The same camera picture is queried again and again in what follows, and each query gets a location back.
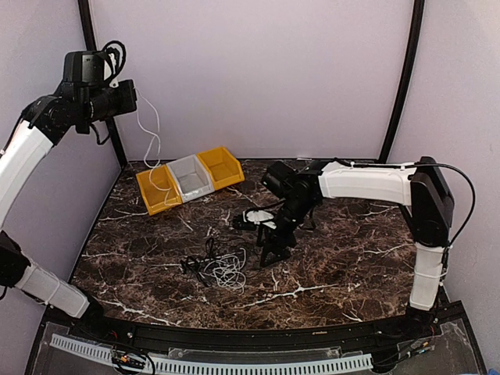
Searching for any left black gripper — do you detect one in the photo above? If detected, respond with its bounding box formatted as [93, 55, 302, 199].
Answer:
[81, 77, 137, 124]

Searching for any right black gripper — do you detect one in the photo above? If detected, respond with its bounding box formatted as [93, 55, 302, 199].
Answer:
[256, 195, 316, 266]

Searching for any thin black cable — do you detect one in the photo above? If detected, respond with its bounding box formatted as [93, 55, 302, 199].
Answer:
[179, 237, 263, 288]

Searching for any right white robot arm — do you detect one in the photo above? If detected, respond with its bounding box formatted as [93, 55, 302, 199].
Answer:
[243, 157, 455, 339]

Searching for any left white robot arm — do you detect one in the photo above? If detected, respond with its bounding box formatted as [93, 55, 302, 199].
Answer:
[1, 41, 137, 341]

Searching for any right yellow plastic bin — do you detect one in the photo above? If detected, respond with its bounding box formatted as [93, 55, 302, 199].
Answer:
[196, 146, 245, 191]

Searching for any yellow plastic bin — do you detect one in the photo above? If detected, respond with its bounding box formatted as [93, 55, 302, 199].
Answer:
[136, 164, 183, 216]
[196, 146, 245, 191]

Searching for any left yellow plastic bin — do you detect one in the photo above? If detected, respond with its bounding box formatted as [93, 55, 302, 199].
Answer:
[136, 164, 183, 216]

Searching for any grey plastic bin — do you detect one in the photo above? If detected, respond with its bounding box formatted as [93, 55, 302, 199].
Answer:
[166, 155, 215, 203]

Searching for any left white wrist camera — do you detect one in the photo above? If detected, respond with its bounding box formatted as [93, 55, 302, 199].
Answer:
[101, 40, 127, 88]

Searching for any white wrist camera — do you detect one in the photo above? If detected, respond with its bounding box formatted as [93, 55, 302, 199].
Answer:
[232, 209, 277, 230]
[101, 40, 127, 88]

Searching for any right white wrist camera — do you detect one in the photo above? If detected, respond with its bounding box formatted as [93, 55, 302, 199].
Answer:
[232, 209, 277, 230]

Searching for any left black frame post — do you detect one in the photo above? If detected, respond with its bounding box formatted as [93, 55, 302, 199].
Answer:
[77, 0, 129, 167]

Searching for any black frame post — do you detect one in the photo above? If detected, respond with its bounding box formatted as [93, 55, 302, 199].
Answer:
[377, 0, 425, 164]
[77, 0, 129, 167]

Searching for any white slotted cable duct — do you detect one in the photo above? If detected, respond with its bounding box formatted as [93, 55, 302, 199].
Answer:
[49, 334, 373, 375]

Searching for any black front rail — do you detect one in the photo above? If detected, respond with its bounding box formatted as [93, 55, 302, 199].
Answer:
[66, 300, 466, 356]

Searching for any right black frame post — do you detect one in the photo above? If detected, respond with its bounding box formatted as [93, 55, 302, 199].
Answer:
[377, 0, 425, 164]

